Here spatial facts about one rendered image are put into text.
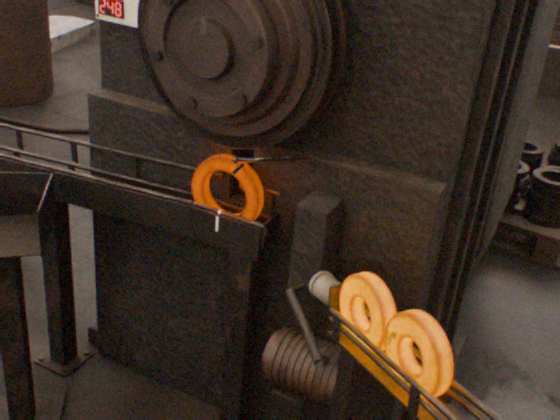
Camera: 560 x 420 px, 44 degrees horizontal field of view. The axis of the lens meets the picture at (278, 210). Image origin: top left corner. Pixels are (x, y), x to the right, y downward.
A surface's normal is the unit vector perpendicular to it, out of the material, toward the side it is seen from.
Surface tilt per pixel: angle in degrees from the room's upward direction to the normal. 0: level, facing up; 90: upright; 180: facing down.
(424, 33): 90
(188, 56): 90
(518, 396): 0
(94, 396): 0
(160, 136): 90
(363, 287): 90
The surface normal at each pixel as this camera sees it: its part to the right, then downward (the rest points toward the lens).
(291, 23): 0.54, 0.08
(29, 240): 0.00, -0.88
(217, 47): -0.47, 0.37
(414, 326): -0.88, 0.15
